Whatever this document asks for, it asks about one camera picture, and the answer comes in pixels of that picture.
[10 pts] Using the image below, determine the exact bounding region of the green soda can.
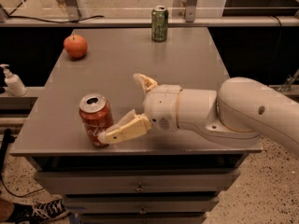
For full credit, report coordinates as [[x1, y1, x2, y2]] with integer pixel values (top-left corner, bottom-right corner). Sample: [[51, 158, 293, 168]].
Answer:
[[151, 6, 168, 42]]

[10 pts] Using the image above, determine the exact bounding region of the top drawer knob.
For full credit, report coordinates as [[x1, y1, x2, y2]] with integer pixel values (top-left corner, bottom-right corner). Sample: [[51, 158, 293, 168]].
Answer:
[[135, 183, 145, 193]]

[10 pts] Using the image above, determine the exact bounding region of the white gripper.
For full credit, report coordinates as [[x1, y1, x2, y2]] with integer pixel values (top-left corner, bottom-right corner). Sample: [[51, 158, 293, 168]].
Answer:
[[98, 74, 182, 145]]

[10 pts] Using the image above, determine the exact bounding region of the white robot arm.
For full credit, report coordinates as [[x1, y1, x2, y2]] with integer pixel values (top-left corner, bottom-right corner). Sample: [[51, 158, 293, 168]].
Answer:
[[98, 74, 299, 156]]

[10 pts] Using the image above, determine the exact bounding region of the black floor cable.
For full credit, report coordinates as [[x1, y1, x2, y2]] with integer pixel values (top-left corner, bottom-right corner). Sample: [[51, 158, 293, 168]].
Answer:
[[0, 171, 45, 199]]

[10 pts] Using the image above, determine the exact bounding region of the orange apple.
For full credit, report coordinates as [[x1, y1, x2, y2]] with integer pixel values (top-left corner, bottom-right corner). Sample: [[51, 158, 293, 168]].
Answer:
[[64, 34, 88, 59]]

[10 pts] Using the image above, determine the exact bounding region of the white pump bottle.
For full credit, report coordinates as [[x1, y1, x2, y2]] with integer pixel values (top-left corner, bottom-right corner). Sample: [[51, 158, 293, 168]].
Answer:
[[0, 64, 27, 96]]

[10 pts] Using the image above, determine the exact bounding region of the black cable on ledge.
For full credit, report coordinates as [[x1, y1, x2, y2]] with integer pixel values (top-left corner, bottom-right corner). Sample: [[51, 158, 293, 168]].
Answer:
[[6, 0, 105, 24]]

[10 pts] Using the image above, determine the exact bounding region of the grey drawer cabinet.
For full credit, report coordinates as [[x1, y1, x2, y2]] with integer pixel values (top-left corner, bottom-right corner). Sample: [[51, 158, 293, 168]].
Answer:
[[11, 28, 260, 224]]

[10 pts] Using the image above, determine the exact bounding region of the drawer knob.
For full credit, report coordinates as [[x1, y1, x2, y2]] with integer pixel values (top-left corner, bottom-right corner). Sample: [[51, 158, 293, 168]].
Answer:
[[139, 206, 147, 215], [135, 183, 145, 193]]

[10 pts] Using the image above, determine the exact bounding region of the black white sneaker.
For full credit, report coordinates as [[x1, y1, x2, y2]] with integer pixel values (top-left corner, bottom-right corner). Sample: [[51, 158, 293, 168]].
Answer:
[[1, 199, 69, 224]]

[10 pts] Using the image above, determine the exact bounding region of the red coke can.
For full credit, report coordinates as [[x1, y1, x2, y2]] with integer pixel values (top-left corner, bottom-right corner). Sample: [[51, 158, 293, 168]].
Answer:
[[78, 93, 113, 147]]

